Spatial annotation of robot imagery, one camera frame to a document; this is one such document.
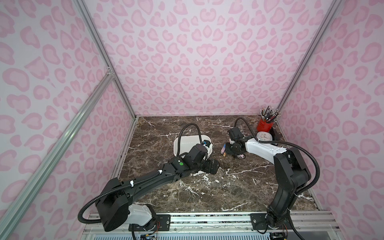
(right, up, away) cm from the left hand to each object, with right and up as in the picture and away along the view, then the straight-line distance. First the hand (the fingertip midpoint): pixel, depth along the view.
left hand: (214, 162), depth 77 cm
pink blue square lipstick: (+8, +4, +18) cm, 20 cm away
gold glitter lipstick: (+9, +1, +19) cm, 21 cm away
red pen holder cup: (+36, +19, +26) cm, 48 cm away
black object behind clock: (+45, +13, +26) cm, 54 cm away
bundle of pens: (+40, +26, +23) cm, 53 cm away
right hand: (+11, +4, +19) cm, 22 cm away
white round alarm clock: (+36, +12, +26) cm, 46 cm away
